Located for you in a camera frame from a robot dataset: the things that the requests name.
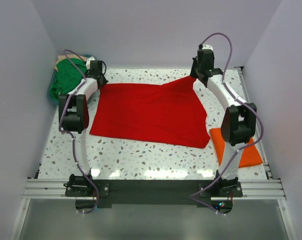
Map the red t-shirt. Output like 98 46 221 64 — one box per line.
90 76 210 149

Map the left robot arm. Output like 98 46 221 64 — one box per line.
58 57 108 200

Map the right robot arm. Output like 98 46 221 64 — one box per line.
190 45 256 195

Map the green t-shirt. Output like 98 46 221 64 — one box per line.
49 59 83 100

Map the beige t-shirt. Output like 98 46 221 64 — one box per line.
55 54 90 71

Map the blue plastic basket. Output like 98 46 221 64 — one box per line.
47 55 82 106

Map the orange folded t-shirt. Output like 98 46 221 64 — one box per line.
209 128 263 168

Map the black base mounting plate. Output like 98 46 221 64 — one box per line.
64 179 243 213

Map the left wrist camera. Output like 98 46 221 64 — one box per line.
86 56 96 69

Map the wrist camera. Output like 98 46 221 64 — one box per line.
198 44 213 51
86 56 96 69

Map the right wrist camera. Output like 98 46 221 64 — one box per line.
198 44 213 51

